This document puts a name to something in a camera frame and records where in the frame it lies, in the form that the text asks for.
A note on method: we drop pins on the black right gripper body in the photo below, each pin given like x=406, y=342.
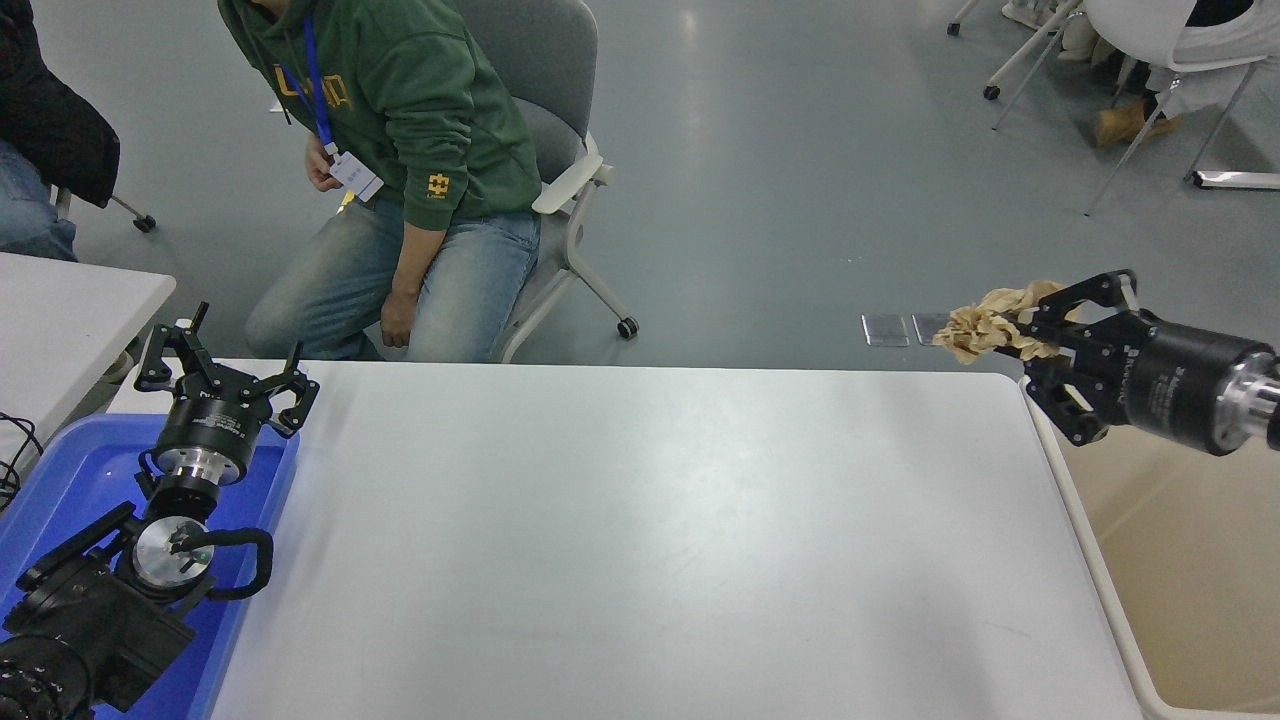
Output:
x=1170, y=380

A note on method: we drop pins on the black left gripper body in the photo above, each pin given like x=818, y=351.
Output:
x=203, y=425

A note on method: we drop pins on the tan paper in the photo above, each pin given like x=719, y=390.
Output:
x=985, y=325

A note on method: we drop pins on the person's left forearm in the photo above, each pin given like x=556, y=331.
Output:
x=412, y=258

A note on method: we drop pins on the person's left hand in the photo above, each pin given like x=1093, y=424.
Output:
x=398, y=320

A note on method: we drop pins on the person's right hand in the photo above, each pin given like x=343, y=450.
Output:
x=320, y=170

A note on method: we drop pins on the white side table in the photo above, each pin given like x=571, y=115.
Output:
x=60, y=330

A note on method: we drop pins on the chair leg with black caster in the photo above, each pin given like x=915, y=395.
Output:
x=143, y=223

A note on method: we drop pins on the blue plastic tray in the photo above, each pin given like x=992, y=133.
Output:
x=80, y=470

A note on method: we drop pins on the silver floor plate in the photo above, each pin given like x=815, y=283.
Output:
x=885, y=330
x=925, y=325

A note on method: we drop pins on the large pale bin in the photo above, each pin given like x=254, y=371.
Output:
x=1180, y=560

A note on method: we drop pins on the seated person with tan boots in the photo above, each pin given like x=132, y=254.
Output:
x=1125, y=122

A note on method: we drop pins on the person in dark jacket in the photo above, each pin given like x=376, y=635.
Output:
x=50, y=130

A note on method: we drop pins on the white chair with metal legs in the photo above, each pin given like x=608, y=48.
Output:
x=1130, y=25

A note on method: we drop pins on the person with white shoes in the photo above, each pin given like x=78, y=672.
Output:
x=1025, y=12

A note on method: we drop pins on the grey wheeled office chair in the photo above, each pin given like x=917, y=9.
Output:
x=540, y=60

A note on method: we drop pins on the white floor rail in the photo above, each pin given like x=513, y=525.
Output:
x=1240, y=179

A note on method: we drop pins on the white wheeled frame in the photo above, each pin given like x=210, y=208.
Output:
x=991, y=91

